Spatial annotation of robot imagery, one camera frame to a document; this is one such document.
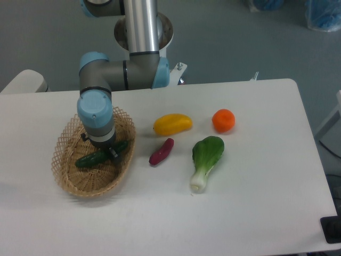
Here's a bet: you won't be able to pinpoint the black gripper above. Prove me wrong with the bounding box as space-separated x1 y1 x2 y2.
80 132 121 164

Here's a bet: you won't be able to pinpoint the green cucumber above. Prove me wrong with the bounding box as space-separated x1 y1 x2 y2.
75 140 129 168

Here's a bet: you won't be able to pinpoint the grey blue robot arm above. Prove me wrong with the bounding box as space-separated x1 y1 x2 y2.
77 1 170 162

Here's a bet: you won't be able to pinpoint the woven wicker basket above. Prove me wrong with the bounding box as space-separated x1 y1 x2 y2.
51 107 136 197

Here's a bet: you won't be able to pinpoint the purple sweet potato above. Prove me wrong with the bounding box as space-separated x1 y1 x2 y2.
149 138 174 166

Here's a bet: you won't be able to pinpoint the yellow mango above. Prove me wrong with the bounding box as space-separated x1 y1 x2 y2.
153 114 192 136

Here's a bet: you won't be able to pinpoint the green bok choy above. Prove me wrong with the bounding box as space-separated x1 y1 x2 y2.
190 136 225 193

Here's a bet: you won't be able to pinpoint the orange tangerine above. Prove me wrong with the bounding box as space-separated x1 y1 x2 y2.
212 109 236 133

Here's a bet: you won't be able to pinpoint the white chair back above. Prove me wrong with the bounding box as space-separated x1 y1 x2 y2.
1 69 51 94

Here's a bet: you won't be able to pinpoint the blue plastic bag left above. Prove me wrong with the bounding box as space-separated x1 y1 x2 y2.
247 0 284 12

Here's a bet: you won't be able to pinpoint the blue plastic bag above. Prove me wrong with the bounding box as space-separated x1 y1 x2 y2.
247 0 284 12
305 0 340 33

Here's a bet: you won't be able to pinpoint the black device at table edge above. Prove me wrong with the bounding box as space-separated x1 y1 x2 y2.
320 216 340 244

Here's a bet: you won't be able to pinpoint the blue plastic bag right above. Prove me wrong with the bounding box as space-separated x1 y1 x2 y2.
305 0 340 33

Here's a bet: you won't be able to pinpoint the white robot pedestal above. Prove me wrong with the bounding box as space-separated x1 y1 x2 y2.
113 12 187 87

